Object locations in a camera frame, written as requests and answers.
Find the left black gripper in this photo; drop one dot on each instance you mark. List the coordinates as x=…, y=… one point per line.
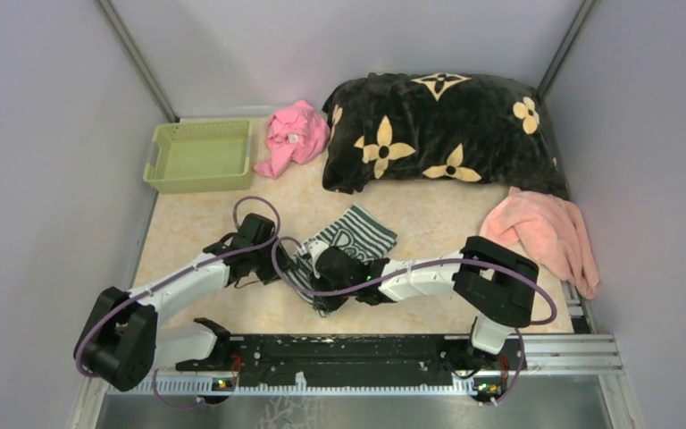
x=282, y=260

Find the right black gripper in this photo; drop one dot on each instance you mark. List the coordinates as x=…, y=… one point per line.
x=328, y=304

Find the green white striped towel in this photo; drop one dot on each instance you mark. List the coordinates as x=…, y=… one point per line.
x=355, y=232

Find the black blanket with beige flowers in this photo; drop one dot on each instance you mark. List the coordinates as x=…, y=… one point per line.
x=473, y=128

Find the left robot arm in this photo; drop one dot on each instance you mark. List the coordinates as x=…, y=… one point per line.
x=125, y=338

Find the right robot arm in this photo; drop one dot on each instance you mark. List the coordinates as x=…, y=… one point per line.
x=496, y=281

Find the green perforated plastic basket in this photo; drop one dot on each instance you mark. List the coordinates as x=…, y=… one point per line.
x=202, y=156

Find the bright pink crumpled towel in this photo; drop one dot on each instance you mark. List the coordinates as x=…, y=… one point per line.
x=297, y=133

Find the light salmon pink towel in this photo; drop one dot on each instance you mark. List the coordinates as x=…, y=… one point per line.
x=551, y=231

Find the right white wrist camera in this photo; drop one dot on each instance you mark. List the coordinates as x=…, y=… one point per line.
x=313, y=250

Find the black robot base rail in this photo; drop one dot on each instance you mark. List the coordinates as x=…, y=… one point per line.
x=359, y=364

